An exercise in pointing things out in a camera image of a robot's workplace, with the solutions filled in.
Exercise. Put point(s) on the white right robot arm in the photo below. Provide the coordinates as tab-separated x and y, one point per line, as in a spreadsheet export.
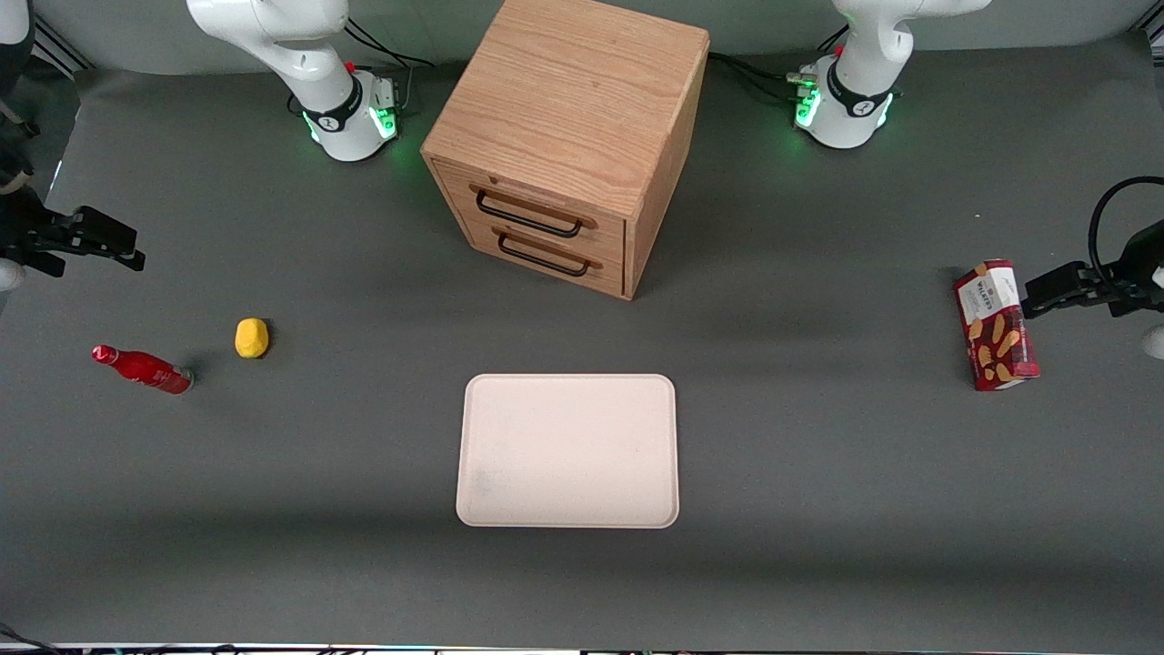
273	27

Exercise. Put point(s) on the red coke bottle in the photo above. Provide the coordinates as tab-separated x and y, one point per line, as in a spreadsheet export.
145	368

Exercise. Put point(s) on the wooden drawer cabinet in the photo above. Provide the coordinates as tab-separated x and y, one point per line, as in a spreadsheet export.
564	100

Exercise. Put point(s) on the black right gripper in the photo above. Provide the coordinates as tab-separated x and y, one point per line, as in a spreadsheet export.
25	229

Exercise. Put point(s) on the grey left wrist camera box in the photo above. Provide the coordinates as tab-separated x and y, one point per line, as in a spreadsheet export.
1156	343

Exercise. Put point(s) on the beige plastic tray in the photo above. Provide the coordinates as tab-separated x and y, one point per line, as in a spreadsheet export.
568	450

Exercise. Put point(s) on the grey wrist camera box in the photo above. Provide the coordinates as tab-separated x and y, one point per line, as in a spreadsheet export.
1156	343
9	275

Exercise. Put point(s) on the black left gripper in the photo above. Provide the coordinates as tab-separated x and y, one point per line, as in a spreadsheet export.
1130	275

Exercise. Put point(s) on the yellow lemon toy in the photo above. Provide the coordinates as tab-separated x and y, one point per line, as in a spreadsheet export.
252	338

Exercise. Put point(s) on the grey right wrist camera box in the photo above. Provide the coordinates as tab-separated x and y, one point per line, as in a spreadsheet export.
9	275

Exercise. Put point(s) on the aluminium frame profile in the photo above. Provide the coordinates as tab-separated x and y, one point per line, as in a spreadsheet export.
59	50

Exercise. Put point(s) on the red cookie box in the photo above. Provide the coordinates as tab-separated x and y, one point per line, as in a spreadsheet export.
996	327

